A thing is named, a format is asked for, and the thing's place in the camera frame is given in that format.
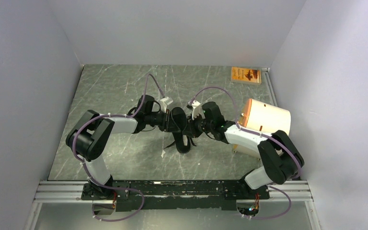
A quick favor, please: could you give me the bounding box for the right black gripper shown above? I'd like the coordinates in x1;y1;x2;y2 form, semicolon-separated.
182;112;214;138

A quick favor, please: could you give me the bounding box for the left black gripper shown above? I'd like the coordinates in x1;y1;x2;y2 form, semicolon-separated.
145;108;180;132

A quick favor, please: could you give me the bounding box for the black canvas shoe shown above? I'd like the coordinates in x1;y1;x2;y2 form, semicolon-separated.
163;107;196;154

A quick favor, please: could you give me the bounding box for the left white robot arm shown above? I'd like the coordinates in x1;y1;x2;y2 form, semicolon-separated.
66;95;193;199

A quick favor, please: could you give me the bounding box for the white cylindrical lampshade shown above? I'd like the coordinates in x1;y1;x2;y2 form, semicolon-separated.
233;98;292;160

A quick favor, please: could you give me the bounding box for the orange book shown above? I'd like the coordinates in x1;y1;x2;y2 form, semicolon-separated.
230;67;262;85

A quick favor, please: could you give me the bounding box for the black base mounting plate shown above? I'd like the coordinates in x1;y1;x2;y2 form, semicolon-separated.
81;179;269;212

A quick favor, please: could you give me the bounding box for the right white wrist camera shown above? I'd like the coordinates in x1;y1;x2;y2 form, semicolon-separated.
187;100;202;120

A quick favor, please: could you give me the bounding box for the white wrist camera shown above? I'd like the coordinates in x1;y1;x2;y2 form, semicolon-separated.
187;100;202;120
159;97;173;112

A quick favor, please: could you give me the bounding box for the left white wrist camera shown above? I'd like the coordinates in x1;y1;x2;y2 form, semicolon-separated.
159;97;173;112

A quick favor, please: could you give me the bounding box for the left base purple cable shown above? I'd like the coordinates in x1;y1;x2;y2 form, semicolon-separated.
90;187;145;222

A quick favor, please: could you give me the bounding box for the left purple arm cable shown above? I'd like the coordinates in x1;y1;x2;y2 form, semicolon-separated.
72;73;166;191

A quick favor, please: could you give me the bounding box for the aluminium frame rail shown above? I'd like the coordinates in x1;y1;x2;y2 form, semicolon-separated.
33;181;314;204

